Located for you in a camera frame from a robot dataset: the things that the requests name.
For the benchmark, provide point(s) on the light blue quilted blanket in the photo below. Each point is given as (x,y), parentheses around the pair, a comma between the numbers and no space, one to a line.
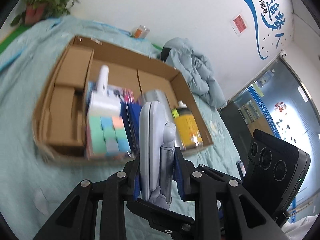
(44,79)

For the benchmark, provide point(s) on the potted plant red pot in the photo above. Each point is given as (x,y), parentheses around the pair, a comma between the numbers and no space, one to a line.
(37,10)

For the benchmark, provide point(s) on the pastel rubiks cube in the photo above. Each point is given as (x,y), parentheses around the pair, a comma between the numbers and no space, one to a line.
(106,137)

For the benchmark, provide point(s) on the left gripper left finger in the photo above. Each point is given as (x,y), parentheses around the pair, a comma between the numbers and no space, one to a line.
(76,216)

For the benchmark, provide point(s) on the white lint roller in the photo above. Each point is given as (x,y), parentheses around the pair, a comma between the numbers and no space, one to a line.
(100,104)

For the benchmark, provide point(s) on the blue box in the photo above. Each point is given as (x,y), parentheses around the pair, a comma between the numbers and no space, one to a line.
(130,113)

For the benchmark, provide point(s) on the orange clear container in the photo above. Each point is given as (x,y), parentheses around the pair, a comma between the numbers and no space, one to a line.
(141,32)

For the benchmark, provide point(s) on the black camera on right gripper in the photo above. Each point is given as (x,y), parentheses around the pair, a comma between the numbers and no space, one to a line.
(275,173)

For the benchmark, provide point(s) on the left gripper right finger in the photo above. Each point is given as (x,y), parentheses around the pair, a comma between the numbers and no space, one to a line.
(224,209)

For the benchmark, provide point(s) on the green mat strip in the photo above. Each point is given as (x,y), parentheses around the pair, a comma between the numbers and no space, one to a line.
(16,33)

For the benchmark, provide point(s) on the white folding phone stand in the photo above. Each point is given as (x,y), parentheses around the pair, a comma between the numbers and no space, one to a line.
(156,173)

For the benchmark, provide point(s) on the large open cardboard box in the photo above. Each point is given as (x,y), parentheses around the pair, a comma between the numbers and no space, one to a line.
(127,69)

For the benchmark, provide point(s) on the red wall notice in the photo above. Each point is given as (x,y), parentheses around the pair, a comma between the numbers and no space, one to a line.
(239,24)

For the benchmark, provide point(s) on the yellow spray can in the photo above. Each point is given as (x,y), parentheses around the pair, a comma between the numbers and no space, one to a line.
(187,128)

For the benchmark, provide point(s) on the glass door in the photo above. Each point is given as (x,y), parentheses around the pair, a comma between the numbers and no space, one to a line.
(277,103)

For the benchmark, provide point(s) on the long narrow cardboard box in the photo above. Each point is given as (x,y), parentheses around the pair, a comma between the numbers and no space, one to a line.
(64,120)

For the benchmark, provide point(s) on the crumpled light blue jacket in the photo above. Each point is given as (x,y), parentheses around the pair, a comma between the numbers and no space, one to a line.
(196,69)

